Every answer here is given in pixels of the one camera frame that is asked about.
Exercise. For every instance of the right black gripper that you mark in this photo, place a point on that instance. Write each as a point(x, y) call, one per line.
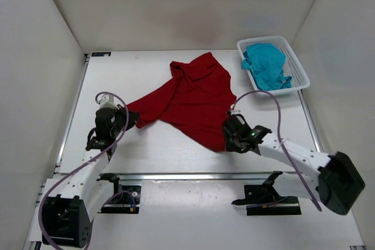
point(229, 127)

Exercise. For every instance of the aluminium front rail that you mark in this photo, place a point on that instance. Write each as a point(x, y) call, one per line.
point(194, 176)

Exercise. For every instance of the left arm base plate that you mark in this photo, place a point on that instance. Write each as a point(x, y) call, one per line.
point(128, 202)

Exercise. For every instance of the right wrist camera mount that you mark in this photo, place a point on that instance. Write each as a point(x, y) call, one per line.
point(233, 111)

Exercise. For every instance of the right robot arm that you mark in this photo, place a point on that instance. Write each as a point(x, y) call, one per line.
point(329, 180)

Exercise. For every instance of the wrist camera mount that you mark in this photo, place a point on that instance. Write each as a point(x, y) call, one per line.
point(233, 111)
point(107, 101)

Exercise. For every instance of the red t shirt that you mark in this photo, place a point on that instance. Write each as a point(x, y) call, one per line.
point(195, 101)

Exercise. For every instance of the teal t shirt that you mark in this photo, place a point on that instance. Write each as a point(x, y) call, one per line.
point(266, 63)

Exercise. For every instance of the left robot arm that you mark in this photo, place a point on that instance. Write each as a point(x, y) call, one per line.
point(66, 219)

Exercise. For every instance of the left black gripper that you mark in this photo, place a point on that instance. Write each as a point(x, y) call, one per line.
point(122, 119)

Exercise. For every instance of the white plastic basket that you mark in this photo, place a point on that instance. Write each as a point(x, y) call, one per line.
point(292, 66)

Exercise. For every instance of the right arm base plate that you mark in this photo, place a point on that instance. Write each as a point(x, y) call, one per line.
point(262, 202)

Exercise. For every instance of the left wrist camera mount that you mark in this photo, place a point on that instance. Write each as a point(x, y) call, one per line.
point(107, 101)

